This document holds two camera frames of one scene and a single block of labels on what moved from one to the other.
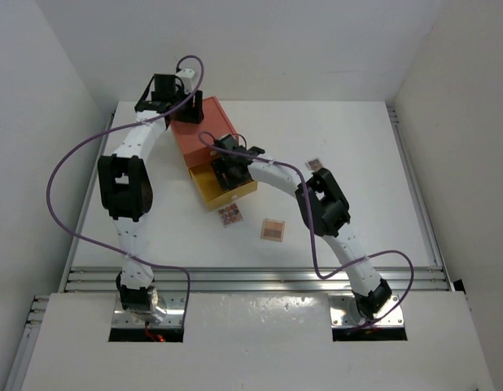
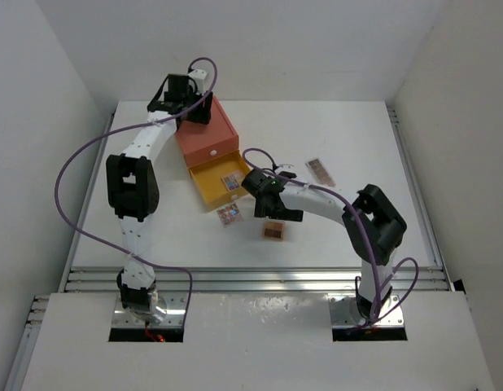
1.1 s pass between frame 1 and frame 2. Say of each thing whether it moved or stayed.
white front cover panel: stayed
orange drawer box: stayed
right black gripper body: moved
